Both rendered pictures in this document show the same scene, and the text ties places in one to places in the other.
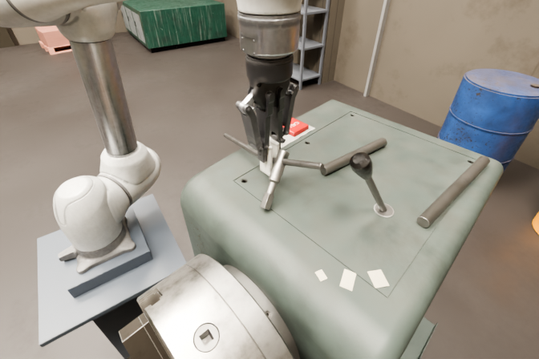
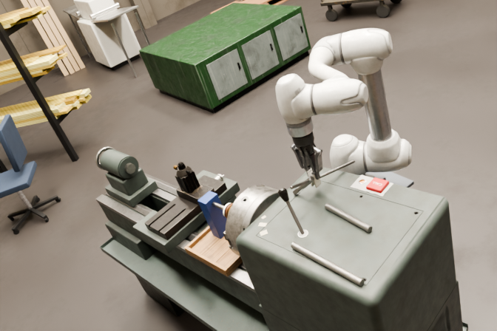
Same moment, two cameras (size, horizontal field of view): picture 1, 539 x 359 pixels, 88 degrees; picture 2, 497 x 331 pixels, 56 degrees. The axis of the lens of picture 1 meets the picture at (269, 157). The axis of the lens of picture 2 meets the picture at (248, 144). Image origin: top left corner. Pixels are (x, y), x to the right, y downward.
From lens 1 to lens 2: 1.65 m
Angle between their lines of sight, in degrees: 78
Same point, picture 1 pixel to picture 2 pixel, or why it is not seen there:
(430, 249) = (279, 249)
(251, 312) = (253, 207)
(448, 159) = (362, 267)
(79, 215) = (332, 154)
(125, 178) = (368, 153)
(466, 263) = not seen: outside the picture
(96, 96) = not seen: hidden behind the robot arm
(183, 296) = (257, 190)
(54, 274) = not seen: hidden behind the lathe
